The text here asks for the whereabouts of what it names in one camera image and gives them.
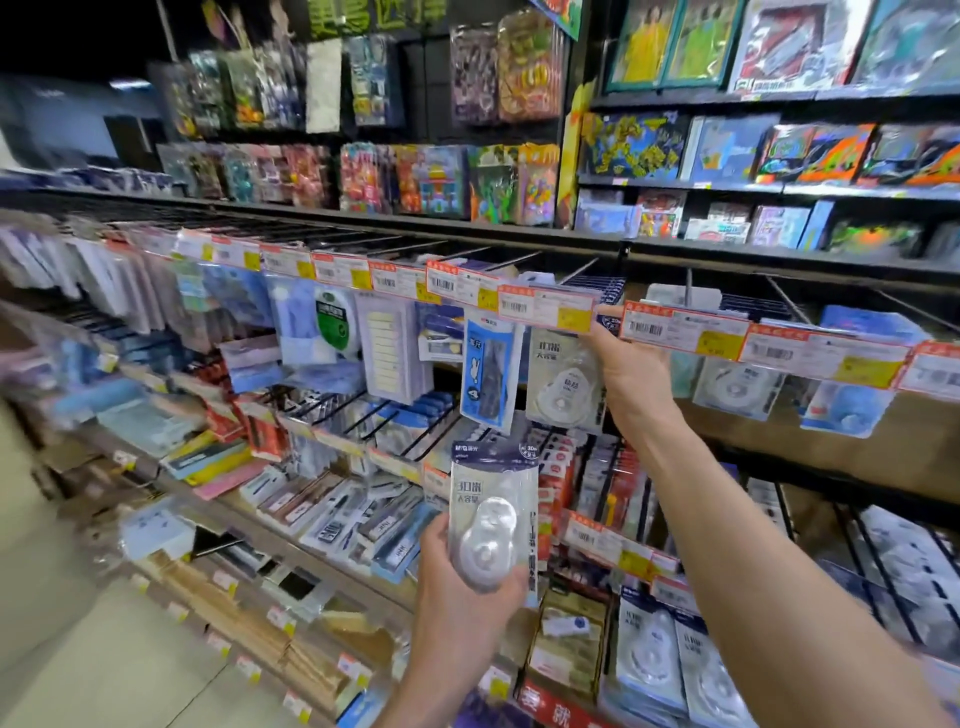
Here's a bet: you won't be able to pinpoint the red shelf label strip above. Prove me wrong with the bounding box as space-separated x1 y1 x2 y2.
513 678 624 728

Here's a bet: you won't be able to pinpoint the bunch of blue correction tapes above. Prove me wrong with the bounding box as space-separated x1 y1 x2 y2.
798 378 898 440

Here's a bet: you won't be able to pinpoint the blue ruler packet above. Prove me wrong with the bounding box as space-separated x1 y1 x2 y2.
458 311 526 436

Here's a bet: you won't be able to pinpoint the person's left hand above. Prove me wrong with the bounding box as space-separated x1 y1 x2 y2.
408 513 530 684

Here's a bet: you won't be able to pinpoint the green correction tape packet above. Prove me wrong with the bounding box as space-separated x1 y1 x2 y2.
668 352 706 400

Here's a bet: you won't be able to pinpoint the gold box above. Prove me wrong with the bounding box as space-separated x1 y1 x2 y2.
524 588 610 703

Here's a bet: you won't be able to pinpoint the pile of pen packets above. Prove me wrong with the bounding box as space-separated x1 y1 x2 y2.
239 464 444 586

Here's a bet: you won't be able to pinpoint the white correction tape packet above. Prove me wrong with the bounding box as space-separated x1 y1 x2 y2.
691 358 785 423
448 438 541 609

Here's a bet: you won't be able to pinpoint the row of orange price tags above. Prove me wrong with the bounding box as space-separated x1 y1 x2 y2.
112 359 699 609
67 217 960 403

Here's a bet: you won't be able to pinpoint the green label tape packet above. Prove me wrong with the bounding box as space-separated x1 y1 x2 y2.
266 277 365 369

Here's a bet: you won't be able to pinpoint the person's right forearm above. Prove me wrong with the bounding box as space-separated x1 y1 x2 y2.
611 408 954 728

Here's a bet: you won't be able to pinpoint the row of white red packets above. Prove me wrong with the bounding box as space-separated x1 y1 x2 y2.
524 427 579 541

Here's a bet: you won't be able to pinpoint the row of clear hanging packets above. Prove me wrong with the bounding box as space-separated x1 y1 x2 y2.
0 217 174 339

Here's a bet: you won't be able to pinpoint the white index tab packet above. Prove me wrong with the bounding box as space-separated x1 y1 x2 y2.
353 290 436 406

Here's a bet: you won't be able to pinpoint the dark blue card packet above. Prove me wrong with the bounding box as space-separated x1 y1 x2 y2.
416 303 470 365

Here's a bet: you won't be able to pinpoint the row of blue white packets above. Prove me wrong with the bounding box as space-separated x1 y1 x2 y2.
367 389 459 459

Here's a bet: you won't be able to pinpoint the pile of white correction tapes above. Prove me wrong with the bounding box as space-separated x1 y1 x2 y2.
599 584 759 728

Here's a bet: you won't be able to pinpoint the white paper pack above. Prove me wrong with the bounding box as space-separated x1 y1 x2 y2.
119 498 198 562

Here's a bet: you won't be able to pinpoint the row of colourful toy packets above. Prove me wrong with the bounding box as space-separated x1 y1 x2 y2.
149 7 571 230

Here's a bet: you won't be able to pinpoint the person's right hand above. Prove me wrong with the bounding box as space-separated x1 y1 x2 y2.
581 303 680 444

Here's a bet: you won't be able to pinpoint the pile of yellow pink packets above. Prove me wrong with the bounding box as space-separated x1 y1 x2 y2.
161 431 271 502

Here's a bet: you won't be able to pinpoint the stacks of brown envelopes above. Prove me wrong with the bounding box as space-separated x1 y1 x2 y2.
142 551 376 714

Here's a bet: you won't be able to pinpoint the row of white correction tapes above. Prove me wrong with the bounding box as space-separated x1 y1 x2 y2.
524 328 609 436

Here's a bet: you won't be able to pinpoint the row of colourful toy boxes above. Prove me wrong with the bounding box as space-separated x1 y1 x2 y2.
573 0 960 260

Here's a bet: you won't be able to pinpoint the rows of grey white packets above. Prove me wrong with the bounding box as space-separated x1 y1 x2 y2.
742 476 960 661

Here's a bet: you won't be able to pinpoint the small white blue device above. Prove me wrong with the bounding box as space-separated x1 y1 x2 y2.
539 614 594 640

